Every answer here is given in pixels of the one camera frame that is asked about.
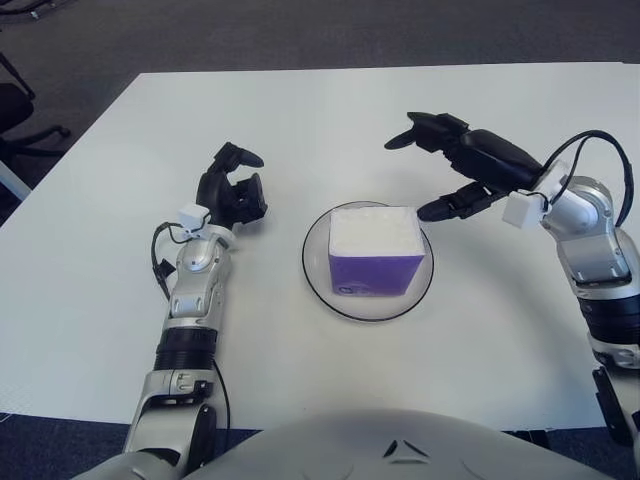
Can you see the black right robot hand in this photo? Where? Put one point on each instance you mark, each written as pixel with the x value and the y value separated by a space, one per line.
pixel 490 155

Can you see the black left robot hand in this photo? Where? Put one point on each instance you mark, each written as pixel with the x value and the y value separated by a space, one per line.
pixel 214 195

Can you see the purple tissue paper pack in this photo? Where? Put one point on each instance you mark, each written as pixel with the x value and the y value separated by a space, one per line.
pixel 370 270

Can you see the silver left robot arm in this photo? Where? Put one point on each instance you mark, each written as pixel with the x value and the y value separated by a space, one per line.
pixel 195 290

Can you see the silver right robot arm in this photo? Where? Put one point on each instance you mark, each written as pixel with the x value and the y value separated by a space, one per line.
pixel 590 235

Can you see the white plate with black rim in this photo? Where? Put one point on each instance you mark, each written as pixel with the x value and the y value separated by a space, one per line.
pixel 315 270

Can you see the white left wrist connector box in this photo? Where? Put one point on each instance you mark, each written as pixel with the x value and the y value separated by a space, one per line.
pixel 191 214

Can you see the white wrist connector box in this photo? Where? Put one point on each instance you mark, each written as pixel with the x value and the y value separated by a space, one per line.
pixel 520 210
pixel 191 214

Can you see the white right wrist connector box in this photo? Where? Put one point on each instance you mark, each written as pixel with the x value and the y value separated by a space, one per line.
pixel 520 210

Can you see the white neighbouring desk edge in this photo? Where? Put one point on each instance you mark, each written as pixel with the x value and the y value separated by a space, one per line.
pixel 12 177

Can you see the black office chair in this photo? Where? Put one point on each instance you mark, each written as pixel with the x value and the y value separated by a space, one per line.
pixel 15 110

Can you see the grey robot torso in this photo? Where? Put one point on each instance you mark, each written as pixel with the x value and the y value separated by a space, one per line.
pixel 350 450

